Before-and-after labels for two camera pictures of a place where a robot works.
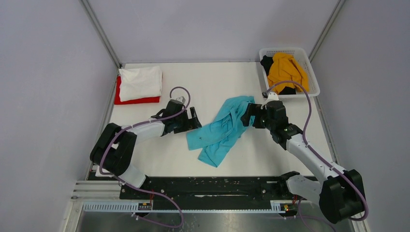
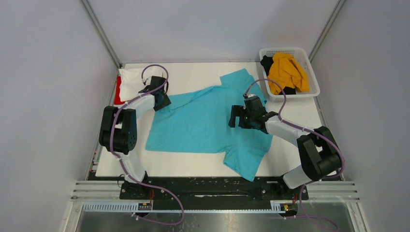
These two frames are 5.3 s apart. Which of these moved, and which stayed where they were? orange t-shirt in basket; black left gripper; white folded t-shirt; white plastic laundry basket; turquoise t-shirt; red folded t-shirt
Moved: black left gripper; turquoise t-shirt
Stayed: white plastic laundry basket; orange t-shirt in basket; red folded t-shirt; white folded t-shirt
